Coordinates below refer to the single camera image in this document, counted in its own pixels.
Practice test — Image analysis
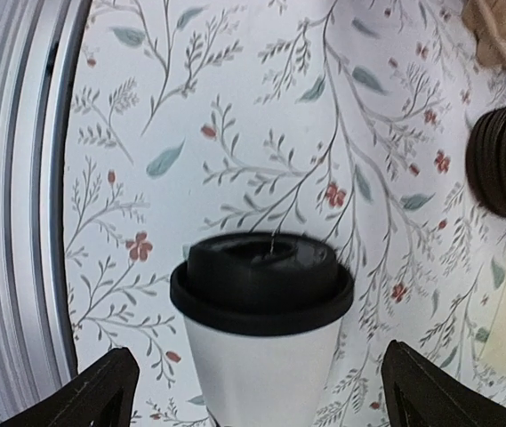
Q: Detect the white paper coffee cup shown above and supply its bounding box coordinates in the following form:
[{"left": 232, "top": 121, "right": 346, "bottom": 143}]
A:
[{"left": 184, "top": 308, "right": 345, "bottom": 426}]

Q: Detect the floral patterned table mat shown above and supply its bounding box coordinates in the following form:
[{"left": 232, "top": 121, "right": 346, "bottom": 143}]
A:
[{"left": 64, "top": 1, "right": 506, "bottom": 426}]

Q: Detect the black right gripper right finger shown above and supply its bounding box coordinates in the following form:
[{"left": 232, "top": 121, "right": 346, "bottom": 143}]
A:
[{"left": 381, "top": 340, "right": 506, "bottom": 427}]

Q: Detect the black plastic cup lid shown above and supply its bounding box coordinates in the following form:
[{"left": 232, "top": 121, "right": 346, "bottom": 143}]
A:
[{"left": 170, "top": 232, "right": 355, "bottom": 337}]

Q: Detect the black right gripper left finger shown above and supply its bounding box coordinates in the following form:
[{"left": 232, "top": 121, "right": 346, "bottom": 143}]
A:
[{"left": 0, "top": 348, "right": 140, "bottom": 427}]

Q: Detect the metal front rail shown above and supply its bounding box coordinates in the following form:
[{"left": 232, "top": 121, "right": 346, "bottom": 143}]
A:
[{"left": 0, "top": 0, "right": 90, "bottom": 423}]

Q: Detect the brown cardboard cup carrier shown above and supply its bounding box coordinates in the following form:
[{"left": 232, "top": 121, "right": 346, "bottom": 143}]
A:
[{"left": 462, "top": 0, "right": 506, "bottom": 70}]

